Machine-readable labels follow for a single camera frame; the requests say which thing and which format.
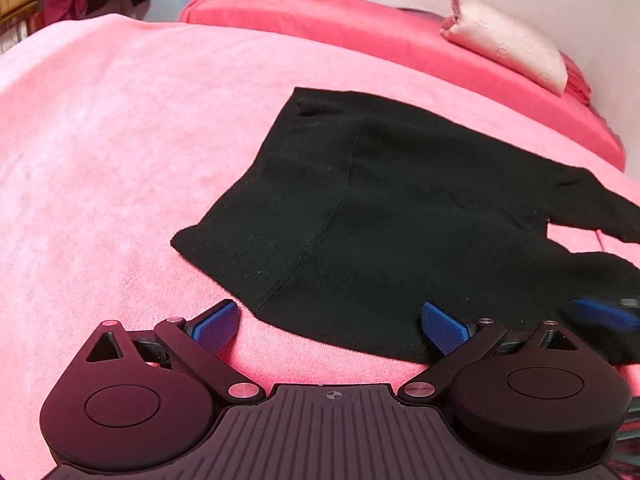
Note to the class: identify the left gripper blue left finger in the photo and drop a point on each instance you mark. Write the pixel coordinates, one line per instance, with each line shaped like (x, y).
(214, 328)

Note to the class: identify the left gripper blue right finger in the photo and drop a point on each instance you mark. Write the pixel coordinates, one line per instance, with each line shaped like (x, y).
(442, 329)

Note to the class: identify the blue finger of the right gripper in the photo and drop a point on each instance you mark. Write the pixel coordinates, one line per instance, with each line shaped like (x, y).
(621, 314)

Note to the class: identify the light pink blanket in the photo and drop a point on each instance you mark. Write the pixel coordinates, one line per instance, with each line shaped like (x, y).
(115, 134)

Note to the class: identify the folded red cloth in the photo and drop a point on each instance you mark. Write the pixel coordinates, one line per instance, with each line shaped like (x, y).
(576, 85)

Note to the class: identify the red-pink bed sheet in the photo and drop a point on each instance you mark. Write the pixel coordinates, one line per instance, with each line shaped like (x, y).
(412, 39)

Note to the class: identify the pale pink embossed pillow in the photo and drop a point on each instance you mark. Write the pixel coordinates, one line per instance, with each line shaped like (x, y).
(507, 40)

